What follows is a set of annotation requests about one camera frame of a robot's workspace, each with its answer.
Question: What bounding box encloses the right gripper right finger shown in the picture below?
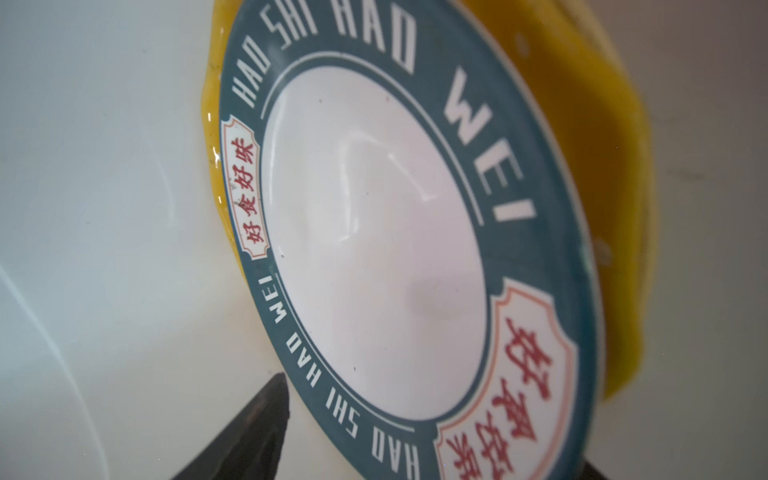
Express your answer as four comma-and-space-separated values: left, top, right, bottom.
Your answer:
578, 461, 607, 480

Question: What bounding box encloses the yellow polka dot plate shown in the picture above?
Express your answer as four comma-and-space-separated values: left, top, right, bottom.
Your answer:
202, 0, 655, 400

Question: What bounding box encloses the white plate green lettered rim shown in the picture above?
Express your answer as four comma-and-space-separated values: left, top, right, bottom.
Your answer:
219, 1, 602, 479

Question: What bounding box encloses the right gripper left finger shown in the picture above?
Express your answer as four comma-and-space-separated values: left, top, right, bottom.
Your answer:
175, 373, 290, 480

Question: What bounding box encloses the white plastic bin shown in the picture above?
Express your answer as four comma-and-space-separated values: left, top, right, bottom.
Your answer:
1, 1, 767, 479

